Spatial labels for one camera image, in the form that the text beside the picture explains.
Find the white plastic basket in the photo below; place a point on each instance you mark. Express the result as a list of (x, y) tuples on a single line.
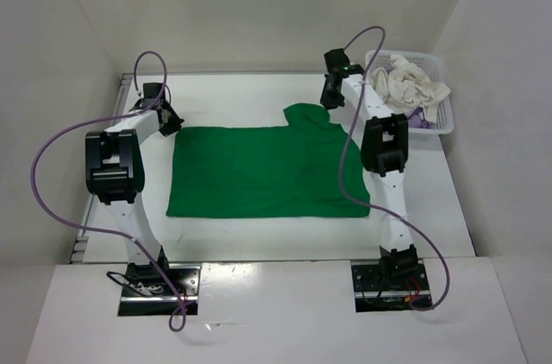
[(433, 66)]

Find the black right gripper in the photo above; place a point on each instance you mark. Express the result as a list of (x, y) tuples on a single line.
[(329, 102)]

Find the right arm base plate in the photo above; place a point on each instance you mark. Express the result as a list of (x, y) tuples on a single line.
[(372, 293)]

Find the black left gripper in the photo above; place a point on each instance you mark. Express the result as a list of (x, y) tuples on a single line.
[(175, 124)]

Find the green t shirt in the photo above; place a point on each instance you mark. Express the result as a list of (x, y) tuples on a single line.
[(301, 169)]

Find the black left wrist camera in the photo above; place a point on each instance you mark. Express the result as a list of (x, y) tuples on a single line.
[(152, 91)]

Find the white t shirt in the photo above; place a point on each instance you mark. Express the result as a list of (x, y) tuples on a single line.
[(404, 86)]

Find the lavender t shirt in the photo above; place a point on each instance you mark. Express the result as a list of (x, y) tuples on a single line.
[(417, 119)]

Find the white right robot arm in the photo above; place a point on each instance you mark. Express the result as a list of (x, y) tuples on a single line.
[(384, 152)]

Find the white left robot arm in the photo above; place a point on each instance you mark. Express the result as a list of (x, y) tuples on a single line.
[(115, 174)]

